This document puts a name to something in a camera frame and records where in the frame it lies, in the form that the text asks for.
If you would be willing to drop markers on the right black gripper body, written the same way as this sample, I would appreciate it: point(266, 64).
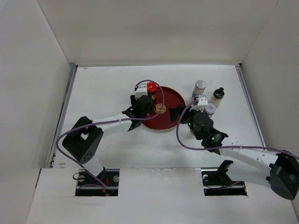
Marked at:
point(190, 122)

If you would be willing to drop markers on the red round tray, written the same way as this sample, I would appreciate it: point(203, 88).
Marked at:
point(163, 121)

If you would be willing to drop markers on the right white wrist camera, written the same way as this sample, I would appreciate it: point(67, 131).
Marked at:
point(200, 102)

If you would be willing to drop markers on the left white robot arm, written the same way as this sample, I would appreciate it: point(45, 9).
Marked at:
point(82, 143)

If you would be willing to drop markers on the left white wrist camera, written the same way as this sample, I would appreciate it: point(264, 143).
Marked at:
point(140, 91)

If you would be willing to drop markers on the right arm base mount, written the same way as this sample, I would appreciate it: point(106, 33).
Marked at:
point(216, 182)

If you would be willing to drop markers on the red lid chili sauce jar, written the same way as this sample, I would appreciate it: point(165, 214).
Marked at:
point(151, 90)

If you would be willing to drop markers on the black pump white bottle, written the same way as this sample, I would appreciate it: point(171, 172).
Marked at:
point(218, 96)

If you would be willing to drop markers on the silver lid tall jar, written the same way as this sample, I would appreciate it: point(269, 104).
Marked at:
point(199, 88)

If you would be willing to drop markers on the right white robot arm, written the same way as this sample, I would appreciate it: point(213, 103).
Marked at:
point(270, 167)

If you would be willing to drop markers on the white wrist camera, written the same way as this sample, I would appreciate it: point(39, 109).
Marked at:
point(200, 102)
point(140, 91)

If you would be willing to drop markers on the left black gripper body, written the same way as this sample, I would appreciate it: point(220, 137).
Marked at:
point(150, 112)

